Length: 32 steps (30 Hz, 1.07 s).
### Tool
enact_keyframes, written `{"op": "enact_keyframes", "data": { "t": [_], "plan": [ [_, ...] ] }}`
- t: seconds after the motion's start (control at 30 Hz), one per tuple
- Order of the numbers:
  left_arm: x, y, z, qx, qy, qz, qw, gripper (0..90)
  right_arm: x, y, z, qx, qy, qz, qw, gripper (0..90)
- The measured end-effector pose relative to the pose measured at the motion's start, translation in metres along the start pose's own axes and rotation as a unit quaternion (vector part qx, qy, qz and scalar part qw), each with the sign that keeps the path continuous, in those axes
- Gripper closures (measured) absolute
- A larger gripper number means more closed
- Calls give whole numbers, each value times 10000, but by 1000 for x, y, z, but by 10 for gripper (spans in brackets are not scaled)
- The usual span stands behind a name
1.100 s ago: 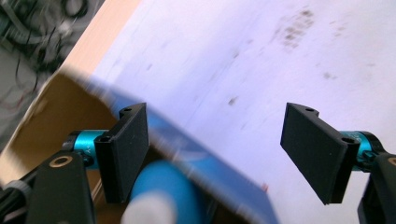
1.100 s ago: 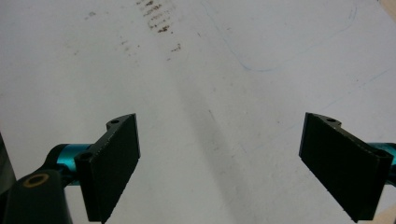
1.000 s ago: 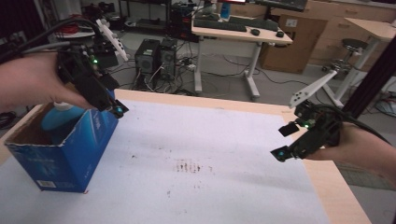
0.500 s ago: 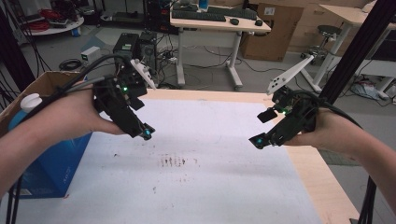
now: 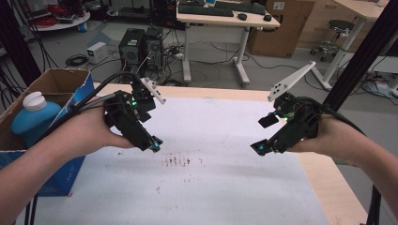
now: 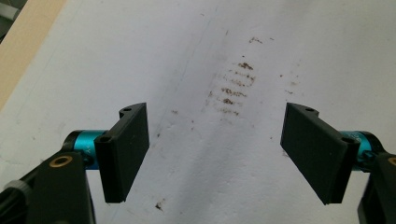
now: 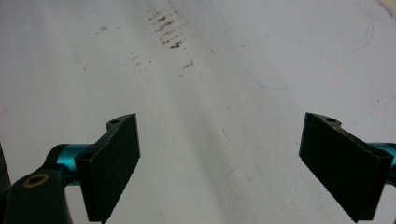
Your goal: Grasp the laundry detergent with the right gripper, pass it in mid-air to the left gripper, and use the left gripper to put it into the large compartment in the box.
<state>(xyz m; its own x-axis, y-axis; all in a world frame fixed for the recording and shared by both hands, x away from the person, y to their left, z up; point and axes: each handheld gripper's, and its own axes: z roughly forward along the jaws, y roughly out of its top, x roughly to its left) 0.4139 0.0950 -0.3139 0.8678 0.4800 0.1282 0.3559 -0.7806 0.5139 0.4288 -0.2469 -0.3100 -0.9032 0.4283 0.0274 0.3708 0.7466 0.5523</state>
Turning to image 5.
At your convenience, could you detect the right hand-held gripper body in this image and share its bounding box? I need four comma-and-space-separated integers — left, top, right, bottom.
268, 60, 323, 155

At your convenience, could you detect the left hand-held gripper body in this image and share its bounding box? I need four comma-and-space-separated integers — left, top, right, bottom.
102, 77, 167, 152

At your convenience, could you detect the blue-sided cardboard box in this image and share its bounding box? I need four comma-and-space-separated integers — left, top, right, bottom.
0, 67, 96, 198

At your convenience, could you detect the blue bottle with white cap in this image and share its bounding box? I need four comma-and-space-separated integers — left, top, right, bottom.
10, 91, 63, 148

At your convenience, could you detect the person's right hand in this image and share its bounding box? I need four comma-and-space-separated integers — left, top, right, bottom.
286, 114, 365, 167

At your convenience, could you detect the person's left hand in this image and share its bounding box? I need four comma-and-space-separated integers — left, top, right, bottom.
52, 103, 135, 159

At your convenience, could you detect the white foam mat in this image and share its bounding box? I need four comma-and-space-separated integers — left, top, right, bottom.
15, 95, 332, 225

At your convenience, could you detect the black computer tower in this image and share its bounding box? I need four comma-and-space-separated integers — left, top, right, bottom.
117, 27, 145, 66
143, 26, 164, 71

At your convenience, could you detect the small white power supply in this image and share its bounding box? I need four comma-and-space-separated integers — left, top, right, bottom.
86, 41, 109, 65

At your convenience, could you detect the large brown cardboard box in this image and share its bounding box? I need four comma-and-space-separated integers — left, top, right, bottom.
247, 0, 316, 59

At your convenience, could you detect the pile of floor clutter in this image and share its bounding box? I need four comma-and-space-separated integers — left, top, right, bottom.
360, 73, 398, 98

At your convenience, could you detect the black round stool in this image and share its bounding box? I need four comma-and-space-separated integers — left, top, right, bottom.
309, 19, 356, 63

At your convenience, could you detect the round white table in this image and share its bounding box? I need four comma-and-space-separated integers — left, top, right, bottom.
31, 10, 92, 32

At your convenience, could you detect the wooden desk with white legs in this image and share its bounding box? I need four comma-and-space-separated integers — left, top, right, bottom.
176, 3, 282, 88

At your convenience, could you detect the black metal stand leg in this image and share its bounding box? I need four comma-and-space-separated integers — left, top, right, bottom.
365, 186, 383, 225

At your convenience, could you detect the black keyboard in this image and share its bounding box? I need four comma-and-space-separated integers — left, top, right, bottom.
214, 0, 268, 16
177, 4, 235, 18

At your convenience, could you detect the light wooden desk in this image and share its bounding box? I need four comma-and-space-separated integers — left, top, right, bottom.
311, 0, 392, 92

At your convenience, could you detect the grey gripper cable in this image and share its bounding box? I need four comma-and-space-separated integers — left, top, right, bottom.
73, 93, 117, 112

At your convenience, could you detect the tangle of floor cables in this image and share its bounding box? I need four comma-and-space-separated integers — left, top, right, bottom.
158, 41, 189, 88

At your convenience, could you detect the thick black gripper cable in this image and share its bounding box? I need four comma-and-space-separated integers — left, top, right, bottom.
23, 70, 142, 225

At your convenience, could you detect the long black floor cable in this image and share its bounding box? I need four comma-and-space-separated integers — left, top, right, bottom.
215, 41, 317, 90

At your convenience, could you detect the coil of black cable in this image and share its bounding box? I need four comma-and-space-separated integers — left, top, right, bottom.
65, 53, 89, 68

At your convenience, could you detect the black metal frame post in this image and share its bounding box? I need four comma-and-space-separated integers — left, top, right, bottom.
322, 0, 398, 109
0, 0, 42, 87

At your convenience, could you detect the red cable bundle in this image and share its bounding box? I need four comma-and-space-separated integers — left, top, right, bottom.
32, 4, 69, 27

